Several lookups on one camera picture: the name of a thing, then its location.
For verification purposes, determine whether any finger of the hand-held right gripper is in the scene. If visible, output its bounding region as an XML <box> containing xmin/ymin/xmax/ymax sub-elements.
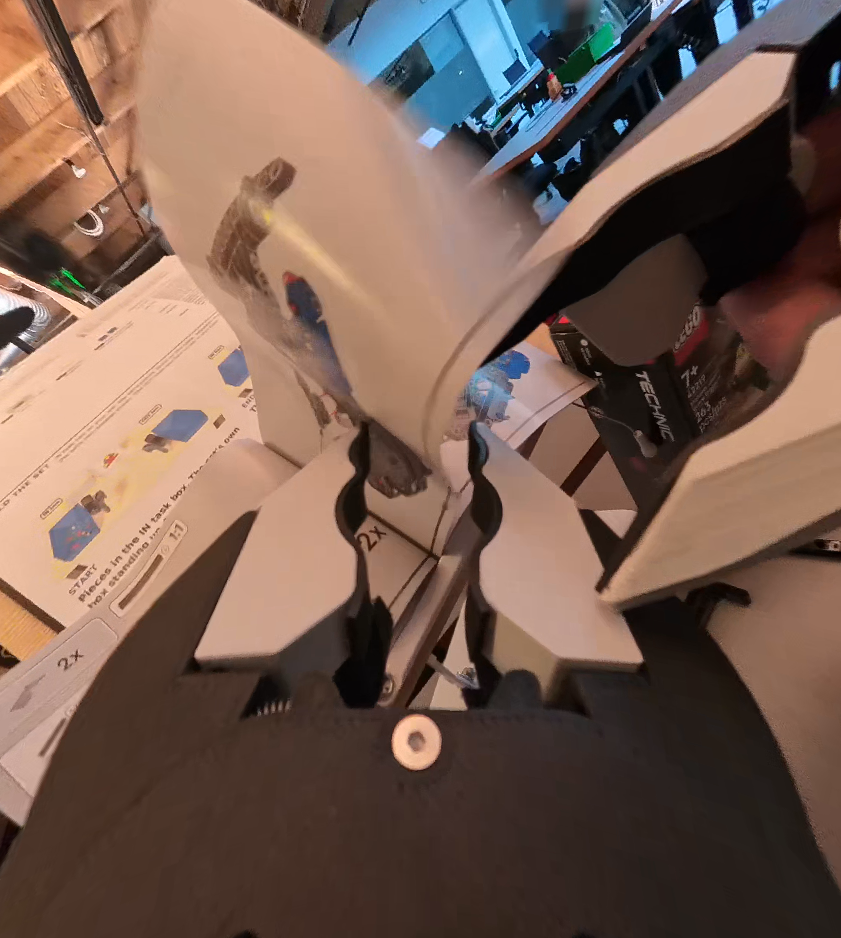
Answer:
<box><xmin>596</xmin><ymin>289</ymin><xmax>841</xmax><ymax>611</ymax></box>
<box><xmin>426</xmin><ymin>51</ymin><xmax>810</xmax><ymax>457</ymax></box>

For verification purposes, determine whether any black metal column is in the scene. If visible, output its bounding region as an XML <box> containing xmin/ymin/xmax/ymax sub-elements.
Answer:
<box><xmin>24</xmin><ymin>0</ymin><xmax>108</xmax><ymax>127</ymax></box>

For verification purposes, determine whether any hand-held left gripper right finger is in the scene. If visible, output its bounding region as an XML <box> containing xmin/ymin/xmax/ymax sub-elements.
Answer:
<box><xmin>466</xmin><ymin>423</ymin><xmax>646</xmax><ymax>681</ymax></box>

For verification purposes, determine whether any background wooden table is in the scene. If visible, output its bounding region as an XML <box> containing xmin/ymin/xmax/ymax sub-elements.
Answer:
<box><xmin>475</xmin><ymin>0</ymin><xmax>692</xmax><ymax>184</ymax></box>

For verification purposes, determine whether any white book stand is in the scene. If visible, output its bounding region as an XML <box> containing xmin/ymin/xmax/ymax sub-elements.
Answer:
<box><xmin>0</xmin><ymin>399</ymin><xmax>637</xmax><ymax>708</ymax></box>

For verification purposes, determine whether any instruction booklet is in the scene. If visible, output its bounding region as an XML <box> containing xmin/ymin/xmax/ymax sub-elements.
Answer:
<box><xmin>0</xmin><ymin>0</ymin><xmax>597</xmax><ymax>825</ymax></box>

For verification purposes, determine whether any printed task instruction sheet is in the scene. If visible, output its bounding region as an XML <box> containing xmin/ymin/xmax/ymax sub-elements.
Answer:
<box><xmin>0</xmin><ymin>255</ymin><xmax>297</xmax><ymax>627</ymax></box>

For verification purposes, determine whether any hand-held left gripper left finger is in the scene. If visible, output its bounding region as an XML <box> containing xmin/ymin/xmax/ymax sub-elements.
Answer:
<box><xmin>194</xmin><ymin>425</ymin><xmax>393</xmax><ymax>674</ymax></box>

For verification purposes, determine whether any green flat board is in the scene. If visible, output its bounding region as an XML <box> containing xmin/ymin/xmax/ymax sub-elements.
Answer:
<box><xmin>554</xmin><ymin>24</ymin><xmax>617</xmax><ymax>86</ymax></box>

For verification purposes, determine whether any monster truck toy box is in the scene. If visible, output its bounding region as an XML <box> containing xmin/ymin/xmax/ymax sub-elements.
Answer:
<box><xmin>551</xmin><ymin>304</ymin><xmax>772</xmax><ymax>507</ymax></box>

